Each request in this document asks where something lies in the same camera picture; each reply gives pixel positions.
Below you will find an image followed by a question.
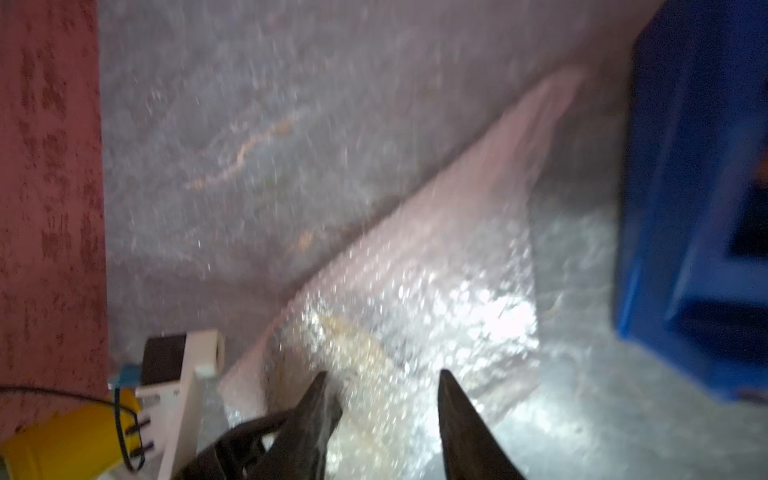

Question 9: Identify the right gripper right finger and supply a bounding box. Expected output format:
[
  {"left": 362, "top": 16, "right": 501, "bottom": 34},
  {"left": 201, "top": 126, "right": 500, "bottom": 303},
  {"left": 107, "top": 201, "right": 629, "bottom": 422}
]
[{"left": 437, "top": 369, "right": 525, "bottom": 480}]

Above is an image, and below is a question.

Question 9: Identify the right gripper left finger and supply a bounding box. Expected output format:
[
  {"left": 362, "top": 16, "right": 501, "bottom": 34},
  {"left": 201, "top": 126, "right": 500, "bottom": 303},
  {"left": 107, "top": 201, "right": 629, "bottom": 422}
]
[{"left": 248, "top": 371, "right": 343, "bottom": 479}]

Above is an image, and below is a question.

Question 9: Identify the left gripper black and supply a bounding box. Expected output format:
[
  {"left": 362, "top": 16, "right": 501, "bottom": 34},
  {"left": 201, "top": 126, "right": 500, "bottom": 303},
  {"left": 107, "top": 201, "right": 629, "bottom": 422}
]
[{"left": 173, "top": 410, "right": 296, "bottom": 479}]

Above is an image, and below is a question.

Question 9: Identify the clear bubble wrap sheet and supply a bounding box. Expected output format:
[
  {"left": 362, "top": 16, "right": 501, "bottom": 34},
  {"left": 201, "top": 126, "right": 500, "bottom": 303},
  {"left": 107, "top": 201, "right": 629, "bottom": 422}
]
[{"left": 219, "top": 67, "right": 588, "bottom": 479}]

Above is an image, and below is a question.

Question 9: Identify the blue tape dispenser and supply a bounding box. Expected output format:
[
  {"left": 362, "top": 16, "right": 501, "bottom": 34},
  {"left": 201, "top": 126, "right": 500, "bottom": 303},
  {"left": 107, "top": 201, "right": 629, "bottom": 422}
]
[{"left": 614, "top": 1, "right": 767, "bottom": 403}]

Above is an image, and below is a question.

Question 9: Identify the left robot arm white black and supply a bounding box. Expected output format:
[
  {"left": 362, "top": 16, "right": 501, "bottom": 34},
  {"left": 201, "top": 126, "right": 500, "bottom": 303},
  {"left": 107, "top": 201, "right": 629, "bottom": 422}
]
[{"left": 113, "top": 330, "right": 304, "bottom": 479}]

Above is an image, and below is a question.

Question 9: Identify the yellow pencil cup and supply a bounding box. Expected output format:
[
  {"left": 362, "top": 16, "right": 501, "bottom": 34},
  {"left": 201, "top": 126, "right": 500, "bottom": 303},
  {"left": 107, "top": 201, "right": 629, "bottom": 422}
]
[{"left": 1, "top": 385, "right": 146, "bottom": 479}]

